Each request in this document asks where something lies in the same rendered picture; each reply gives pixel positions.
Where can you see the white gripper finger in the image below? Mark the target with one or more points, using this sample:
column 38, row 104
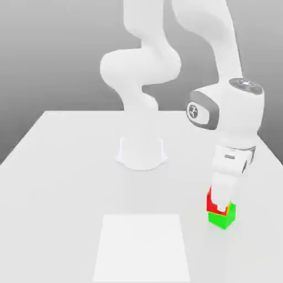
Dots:
column 223, row 188

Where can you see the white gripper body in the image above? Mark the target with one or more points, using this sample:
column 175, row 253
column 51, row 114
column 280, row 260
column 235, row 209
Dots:
column 227, row 160

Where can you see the small red cube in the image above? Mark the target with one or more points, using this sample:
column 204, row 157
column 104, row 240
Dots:
column 211, row 202

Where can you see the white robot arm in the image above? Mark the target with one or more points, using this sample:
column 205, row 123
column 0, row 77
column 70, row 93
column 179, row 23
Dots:
column 141, row 66

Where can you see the small green cube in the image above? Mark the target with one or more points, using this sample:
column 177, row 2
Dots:
column 218, row 220

